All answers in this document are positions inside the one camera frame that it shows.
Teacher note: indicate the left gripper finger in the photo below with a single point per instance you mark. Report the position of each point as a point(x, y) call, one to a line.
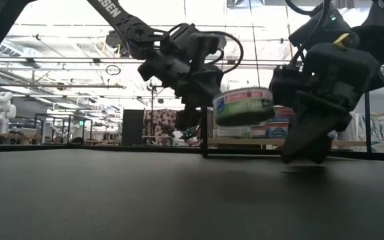
point(187, 118)
point(205, 86)

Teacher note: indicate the person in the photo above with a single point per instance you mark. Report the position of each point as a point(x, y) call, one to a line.
point(182, 137)

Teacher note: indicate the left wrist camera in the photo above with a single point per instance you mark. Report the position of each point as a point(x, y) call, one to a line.
point(205, 50)

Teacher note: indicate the black table mat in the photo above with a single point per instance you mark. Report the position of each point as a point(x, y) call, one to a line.
point(112, 200)

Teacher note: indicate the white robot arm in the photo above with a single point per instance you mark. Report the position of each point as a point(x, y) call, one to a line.
point(2, 110)

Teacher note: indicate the green label tuna can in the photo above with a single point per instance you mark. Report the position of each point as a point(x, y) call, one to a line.
point(233, 132)
point(243, 106)

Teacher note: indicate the black shelf post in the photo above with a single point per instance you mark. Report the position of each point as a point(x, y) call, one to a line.
point(204, 140)

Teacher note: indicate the pale hanging cloth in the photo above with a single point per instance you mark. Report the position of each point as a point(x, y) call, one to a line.
point(358, 128)

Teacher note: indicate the black metal frame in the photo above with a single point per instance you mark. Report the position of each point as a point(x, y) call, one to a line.
point(69, 123)

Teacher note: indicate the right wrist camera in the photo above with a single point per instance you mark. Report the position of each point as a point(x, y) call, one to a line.
point(342, 70)

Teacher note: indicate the brown patterned quilt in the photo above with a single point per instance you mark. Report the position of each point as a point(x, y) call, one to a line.
point(158, 123)

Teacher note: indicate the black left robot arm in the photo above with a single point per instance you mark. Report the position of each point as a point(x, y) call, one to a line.
point(122, 20)

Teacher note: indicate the black cabinet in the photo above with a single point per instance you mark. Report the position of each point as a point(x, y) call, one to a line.
point(132, 130)

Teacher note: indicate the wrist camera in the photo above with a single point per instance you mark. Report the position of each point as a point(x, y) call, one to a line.
point(205, 50)
point(342, 70)

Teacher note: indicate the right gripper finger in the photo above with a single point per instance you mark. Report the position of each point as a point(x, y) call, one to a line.
point(307, 140)

